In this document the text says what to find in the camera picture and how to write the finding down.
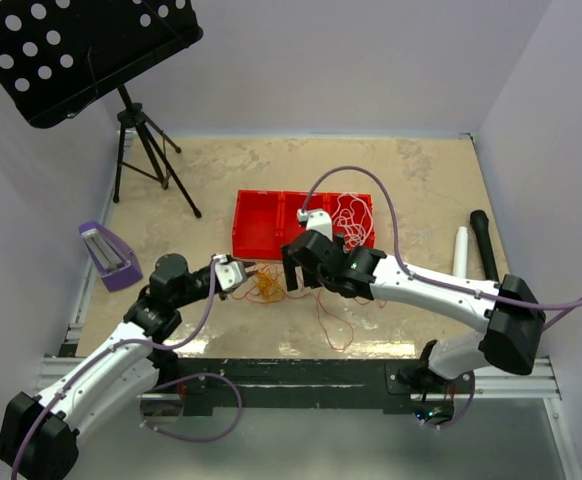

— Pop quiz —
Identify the white cable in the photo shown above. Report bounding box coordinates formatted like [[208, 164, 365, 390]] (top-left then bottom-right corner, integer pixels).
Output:
[[329, 189, 375, 251]]

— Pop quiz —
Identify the orange cable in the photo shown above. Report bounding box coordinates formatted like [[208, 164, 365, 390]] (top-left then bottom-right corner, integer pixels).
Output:
[[285, 287, 387, 351]]

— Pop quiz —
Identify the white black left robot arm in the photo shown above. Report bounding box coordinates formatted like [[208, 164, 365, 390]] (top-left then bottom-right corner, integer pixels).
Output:
[[0, 254, 253, 479]]

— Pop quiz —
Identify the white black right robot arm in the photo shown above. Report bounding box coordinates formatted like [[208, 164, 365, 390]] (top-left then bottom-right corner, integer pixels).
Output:
[[281, 230, 546, 393]]

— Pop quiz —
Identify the red left plastic bin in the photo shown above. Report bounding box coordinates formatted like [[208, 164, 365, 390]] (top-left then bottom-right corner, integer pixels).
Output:
[[232, 189, 282, 260]]

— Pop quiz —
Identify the red plastic bin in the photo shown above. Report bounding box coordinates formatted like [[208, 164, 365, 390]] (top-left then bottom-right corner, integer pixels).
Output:
[[280, 191, 328, 245], [326, 192, 375, 250], [232, 189, 282, 260]]

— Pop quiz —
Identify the red right plastic bin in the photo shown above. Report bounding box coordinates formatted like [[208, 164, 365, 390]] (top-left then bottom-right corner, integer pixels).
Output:
[[326, 192, 375, 250]]

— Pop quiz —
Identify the red middle plastic bin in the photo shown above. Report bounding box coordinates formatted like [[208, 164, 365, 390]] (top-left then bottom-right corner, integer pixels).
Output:
[[280, 191, 328, 245]]

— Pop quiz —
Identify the purple metronome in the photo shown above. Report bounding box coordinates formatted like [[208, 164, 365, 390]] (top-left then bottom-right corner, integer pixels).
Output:
[[78, 221, 144, 292]]

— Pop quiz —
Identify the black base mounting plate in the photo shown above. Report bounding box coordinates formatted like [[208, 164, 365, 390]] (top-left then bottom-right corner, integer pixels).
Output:
[[152, 357, 475, 416]]

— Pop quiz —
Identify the white microphone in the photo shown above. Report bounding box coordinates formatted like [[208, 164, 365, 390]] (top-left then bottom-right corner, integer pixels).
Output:
[[452, 226, 469, 278]]

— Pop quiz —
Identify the black microphone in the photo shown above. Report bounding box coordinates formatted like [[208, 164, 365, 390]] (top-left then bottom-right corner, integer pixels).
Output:
[[469, 210, 499, 282]]

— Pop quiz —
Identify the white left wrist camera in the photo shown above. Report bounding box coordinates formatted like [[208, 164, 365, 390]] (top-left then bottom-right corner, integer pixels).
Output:
[[212, 254, 247, 293]]

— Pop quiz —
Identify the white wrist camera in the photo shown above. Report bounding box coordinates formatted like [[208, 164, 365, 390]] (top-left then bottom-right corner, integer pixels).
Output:
[[296, 209, 333, 240], [212, 254, 247, 293]]

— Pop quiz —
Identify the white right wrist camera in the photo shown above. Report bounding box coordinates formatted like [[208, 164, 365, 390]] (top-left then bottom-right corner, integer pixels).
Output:
[[296, 209, 333, 240]]

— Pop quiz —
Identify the aluminium front rail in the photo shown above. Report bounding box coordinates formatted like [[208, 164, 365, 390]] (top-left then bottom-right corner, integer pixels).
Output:
[[34, 355, 565, 401]]

